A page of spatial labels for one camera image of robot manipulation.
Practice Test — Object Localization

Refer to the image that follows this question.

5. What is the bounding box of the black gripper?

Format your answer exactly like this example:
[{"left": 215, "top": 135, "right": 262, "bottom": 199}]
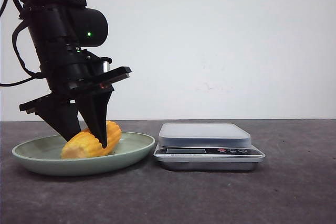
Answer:
[{"left": 19, "top": 39, "right": 131, "bottom": 148}]

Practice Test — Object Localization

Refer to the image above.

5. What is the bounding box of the yellow corn cob piece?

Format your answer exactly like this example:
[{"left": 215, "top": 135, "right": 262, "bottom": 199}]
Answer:
[{"left": 60, "top": 121, "right": 122, "bottom": 159}]

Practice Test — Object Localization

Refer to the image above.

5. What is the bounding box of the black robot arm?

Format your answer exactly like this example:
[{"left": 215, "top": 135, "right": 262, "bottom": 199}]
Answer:
[{"left": 12, "top": 0, "right": 131, "bottom": 147}]

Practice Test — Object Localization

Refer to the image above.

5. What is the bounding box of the green shallow plate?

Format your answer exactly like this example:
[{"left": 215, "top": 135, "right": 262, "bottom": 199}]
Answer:
[{"left": 12, "top": 132, "right": 155, "bottom": 176}]

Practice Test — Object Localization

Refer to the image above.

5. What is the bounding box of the silver digital kitchen scale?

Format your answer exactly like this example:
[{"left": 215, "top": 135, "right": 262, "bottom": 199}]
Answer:
[{"left": 153, "top": 123, "right": 265, "bottom": 171}]

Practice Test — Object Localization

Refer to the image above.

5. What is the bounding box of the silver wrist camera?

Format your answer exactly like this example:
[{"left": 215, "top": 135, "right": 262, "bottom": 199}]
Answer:
[{"left": 102, "top": 61, "right": 110, "bottom": 73}]

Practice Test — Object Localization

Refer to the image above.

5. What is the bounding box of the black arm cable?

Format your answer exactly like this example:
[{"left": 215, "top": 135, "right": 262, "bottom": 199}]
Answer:
[{"left": 0, "top": 0, "right": 50, "bottom": 87}]

